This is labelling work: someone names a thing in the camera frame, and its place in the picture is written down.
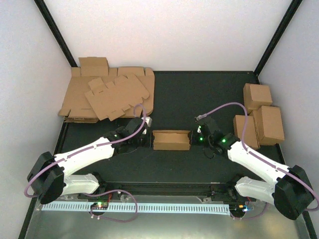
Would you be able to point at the black frame post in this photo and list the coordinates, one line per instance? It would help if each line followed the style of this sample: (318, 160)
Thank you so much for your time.
(46, 14)
(284, 23)

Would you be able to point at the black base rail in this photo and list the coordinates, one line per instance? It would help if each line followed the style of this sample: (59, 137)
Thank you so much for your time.
(224, 192)

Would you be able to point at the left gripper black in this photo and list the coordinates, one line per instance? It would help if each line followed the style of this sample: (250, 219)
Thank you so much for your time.
(149, 144)

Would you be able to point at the right controller board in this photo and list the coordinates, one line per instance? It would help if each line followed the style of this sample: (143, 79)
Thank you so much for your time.
(245, 207)

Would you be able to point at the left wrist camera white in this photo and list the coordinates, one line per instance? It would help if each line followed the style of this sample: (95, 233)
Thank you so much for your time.
(148, 123)

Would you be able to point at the white slotted cable duct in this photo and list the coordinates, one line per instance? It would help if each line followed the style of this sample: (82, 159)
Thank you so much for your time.
(164, 208)

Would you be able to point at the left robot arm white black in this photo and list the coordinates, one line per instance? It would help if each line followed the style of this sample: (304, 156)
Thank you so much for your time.
(53, 176)

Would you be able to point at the controller board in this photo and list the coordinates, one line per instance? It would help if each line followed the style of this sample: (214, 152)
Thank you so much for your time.
(245, 207)
(99, 206)

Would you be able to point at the left controller board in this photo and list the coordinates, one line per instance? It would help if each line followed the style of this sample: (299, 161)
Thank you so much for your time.
(99, 206)

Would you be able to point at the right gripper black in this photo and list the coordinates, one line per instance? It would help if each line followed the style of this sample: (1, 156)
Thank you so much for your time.
(193, 139)

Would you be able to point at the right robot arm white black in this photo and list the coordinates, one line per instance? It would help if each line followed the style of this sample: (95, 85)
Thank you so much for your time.
(287, 188)

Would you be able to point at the right black frame post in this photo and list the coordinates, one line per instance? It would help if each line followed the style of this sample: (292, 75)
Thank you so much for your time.
(284, 23)

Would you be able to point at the folded cardboard box small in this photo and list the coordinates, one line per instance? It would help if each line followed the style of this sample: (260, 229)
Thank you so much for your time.
(250, 135)

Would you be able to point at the left black frame post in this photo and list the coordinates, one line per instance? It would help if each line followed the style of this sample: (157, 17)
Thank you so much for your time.
(46, 14)

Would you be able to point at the stack of flat cardboard blanks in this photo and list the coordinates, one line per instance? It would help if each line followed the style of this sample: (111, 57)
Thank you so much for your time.
(76, 108)

